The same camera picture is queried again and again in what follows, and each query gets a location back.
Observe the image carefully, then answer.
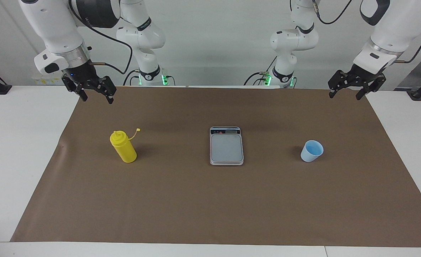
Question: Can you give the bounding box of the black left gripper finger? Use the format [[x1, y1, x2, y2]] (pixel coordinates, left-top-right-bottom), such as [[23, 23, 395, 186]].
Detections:
[[356, 76, 386, 101], [328, 70, 354, 99]]

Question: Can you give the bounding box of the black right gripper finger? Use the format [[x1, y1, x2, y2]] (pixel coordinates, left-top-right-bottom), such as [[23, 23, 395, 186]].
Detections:
[[61, 76, 88, 102], [89, 76, 117, 105]]

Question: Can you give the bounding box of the yellow squeeze bottle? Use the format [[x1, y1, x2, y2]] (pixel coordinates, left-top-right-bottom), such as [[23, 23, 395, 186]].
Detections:
[[110, 128, 141, 163]]

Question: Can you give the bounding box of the light blue plastic cup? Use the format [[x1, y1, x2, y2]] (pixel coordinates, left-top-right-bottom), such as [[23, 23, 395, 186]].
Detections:
[[300, 140, 324, 163]]

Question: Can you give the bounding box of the silver digital kitchen scale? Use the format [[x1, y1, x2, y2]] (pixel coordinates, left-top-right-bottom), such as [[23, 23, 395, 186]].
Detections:
[[209, 126, 244, 166]]

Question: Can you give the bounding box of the brown table mat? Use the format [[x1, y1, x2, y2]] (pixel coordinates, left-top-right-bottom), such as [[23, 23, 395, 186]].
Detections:
[[10, 86, 421, 247]]

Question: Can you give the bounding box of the black base cable bundle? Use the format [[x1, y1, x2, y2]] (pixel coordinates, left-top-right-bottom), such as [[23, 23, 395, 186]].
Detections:
[[123, 69, 141, 86], [244, 55, 279, 86]]

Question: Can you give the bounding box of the white wall outlet strip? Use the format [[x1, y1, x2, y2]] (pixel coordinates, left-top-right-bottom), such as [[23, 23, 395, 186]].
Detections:
[[31, 73, 64, 85]]

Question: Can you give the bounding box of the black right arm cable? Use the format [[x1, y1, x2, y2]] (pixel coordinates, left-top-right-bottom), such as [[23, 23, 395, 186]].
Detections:
[[68, 0, 133, 75]]

